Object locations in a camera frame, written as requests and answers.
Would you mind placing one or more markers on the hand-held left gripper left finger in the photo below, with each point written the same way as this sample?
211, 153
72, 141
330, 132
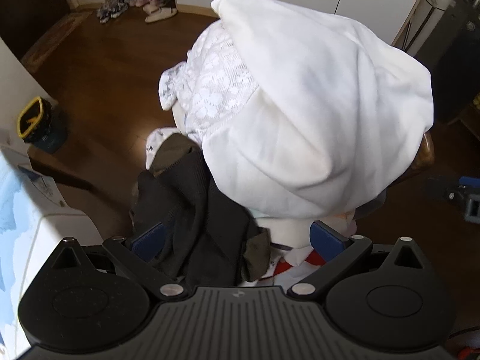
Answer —
148, 239

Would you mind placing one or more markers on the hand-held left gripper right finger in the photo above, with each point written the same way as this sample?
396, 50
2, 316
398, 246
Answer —
328, 240

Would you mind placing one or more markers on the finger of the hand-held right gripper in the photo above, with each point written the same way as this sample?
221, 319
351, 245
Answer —
473, 210
446, 189

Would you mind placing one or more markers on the white lace sleeve sweatshirt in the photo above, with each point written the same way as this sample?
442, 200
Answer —
300, 101

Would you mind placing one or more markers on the white and red garment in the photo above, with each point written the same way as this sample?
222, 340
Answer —
288, 232

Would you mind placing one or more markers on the brown wooden chair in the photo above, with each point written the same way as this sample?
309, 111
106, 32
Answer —
425, 153

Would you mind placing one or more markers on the black knit garment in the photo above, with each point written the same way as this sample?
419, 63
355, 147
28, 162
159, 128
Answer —
195, 210

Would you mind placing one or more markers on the olive green garment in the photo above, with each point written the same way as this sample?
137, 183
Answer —
168, 153

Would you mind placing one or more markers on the white patterned garment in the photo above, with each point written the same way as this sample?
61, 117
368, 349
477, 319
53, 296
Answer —
155, 142

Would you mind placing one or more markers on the dark bulky furniture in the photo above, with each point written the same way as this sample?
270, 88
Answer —
457, 75

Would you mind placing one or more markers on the yellow rimmed trash bin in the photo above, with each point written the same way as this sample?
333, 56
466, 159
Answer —
41, 127

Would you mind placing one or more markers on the white slippers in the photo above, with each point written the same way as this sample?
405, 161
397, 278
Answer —
161, 13

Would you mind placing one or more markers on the pair of grey patterned shoes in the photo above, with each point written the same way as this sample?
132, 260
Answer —
112, 12

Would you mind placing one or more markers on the pink shoes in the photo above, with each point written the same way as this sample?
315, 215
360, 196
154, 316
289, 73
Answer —
144, 0

